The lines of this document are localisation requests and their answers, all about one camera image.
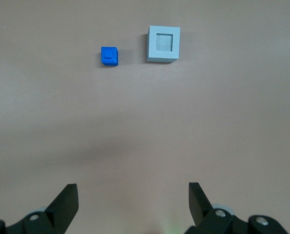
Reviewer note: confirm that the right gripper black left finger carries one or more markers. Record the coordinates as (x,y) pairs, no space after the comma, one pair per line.
(62,207)

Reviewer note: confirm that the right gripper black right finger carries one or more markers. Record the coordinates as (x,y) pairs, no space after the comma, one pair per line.
(200,209)

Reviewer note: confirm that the blue square plastic part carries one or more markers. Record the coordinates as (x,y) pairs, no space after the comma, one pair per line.
(109,57)

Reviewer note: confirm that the gray square base with recess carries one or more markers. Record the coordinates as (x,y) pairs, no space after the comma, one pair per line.
(176,44)

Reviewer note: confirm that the brown table cover mat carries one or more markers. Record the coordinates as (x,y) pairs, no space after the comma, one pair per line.
(144,122)

